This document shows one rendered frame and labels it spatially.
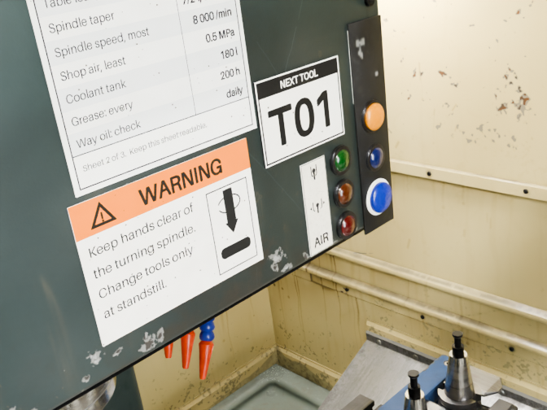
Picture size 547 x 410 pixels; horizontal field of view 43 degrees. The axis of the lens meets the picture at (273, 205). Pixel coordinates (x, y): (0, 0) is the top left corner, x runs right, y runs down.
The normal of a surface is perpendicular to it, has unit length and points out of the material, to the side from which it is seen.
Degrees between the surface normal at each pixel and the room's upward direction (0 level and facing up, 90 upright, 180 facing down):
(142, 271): 90
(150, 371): 90
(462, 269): 90
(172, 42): 90
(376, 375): 24
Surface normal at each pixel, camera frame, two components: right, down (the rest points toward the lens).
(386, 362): -0.40, -0.70
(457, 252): -0.71, 0.35
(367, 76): 0.69, 0.19
